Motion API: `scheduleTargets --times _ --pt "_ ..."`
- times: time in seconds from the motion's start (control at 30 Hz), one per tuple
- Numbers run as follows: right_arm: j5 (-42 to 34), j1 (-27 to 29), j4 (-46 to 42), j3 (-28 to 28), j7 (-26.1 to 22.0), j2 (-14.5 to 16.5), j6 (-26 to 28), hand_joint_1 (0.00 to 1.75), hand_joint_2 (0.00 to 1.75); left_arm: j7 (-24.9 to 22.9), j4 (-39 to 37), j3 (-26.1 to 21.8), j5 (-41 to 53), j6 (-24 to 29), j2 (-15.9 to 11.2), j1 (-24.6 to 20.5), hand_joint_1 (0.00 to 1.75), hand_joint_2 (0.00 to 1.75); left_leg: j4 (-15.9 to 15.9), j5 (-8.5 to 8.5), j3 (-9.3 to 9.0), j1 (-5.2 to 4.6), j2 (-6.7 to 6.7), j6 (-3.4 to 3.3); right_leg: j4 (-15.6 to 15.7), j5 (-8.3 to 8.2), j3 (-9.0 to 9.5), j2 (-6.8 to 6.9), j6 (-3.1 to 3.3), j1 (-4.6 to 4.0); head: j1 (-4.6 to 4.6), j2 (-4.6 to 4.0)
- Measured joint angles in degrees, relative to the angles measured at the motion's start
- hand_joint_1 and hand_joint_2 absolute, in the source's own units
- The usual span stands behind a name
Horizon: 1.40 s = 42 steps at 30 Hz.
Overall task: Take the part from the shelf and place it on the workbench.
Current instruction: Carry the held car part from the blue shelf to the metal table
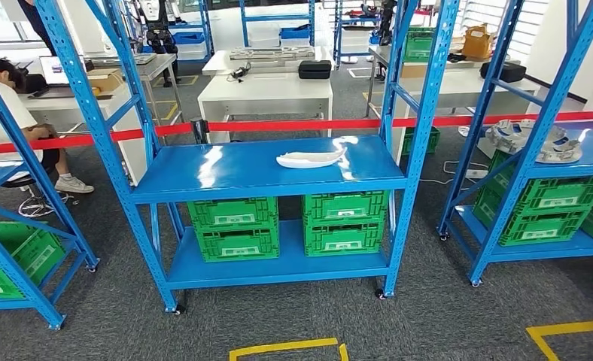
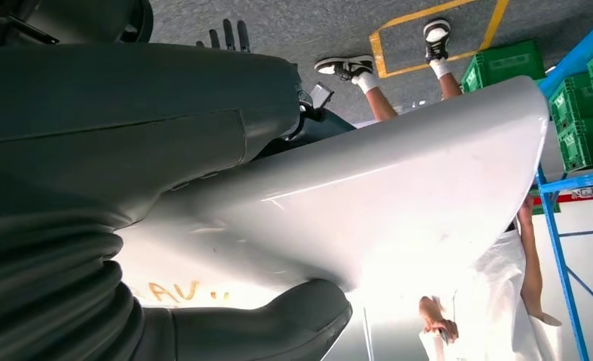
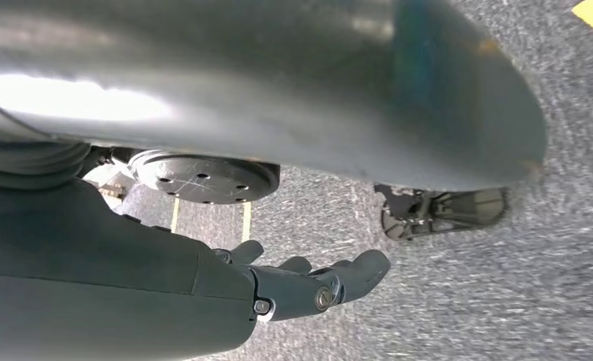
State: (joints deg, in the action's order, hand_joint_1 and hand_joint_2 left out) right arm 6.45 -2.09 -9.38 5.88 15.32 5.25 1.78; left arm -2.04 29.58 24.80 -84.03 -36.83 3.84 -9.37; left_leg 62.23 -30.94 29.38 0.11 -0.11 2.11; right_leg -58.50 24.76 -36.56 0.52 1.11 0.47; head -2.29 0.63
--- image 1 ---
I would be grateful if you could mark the flat cardboard box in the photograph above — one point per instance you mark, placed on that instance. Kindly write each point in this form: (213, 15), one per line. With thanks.
(413, 70)

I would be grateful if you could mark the chrome stool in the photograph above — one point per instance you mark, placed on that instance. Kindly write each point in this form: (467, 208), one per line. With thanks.
(17, 182)

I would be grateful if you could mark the white desk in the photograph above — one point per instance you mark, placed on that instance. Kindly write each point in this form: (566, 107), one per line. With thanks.
(461, 87)
(264, 94)
(52, 107)

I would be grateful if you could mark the blue storage bin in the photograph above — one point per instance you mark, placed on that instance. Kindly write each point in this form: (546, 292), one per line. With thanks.
(294, 33)
(189, 38)

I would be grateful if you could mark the white power strip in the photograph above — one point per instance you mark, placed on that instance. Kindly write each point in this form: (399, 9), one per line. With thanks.
(477, 174)

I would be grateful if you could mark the white car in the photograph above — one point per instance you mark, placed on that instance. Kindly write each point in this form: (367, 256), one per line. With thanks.
(226, 30)

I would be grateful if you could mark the yellow tape roll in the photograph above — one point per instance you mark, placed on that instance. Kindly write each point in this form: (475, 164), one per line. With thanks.
(96, 91)

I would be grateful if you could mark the open laptop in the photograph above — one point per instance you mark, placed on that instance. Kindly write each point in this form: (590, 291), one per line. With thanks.
(54, 70)

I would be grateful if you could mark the white plastic mirror cover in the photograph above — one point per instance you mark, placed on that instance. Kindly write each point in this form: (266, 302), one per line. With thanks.
(311, 159)

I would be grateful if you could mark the white black humanoid robot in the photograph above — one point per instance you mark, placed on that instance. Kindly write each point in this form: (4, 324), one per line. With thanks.
(157, 35)

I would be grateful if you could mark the orange brown cardboard box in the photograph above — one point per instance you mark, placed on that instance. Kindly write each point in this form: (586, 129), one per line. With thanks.
(477, 45)

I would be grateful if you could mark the chrome stanchion with black base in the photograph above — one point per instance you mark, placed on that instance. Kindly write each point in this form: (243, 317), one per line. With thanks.
(199, 132)

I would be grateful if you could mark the grey perforated metal tray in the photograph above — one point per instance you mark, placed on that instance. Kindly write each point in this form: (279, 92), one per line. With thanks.
(271, 53)
(144, 59)

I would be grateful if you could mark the grey round metal casting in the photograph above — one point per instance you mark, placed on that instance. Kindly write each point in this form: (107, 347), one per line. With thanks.
(511, 137)

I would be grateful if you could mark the black zip case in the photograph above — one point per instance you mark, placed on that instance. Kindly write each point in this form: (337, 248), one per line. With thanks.
(315, 70)
(511, 72)

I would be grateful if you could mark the person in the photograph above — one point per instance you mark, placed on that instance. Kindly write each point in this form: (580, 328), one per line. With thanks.
(2, 114)
(37, 25)

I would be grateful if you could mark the white storage bin stack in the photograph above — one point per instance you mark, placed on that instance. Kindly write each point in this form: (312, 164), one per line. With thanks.
(264, 37)
(192, 52)
(356, 42)

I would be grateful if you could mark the long red barrier belt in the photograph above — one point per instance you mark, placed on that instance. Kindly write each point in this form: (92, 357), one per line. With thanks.
(301, 123)

